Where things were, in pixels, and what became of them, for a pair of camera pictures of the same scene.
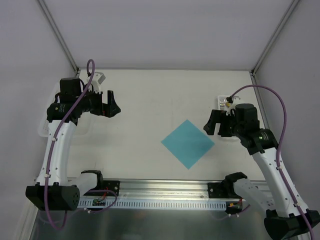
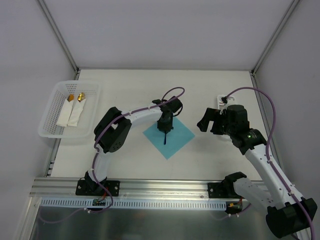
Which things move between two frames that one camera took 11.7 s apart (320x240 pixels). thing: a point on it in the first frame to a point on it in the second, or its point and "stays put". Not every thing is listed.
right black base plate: (217, 190) stays put
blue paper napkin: (188, 143) to (176, 138)
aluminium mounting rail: (161, 190) stays put
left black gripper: (104, 107) to (165, 127)
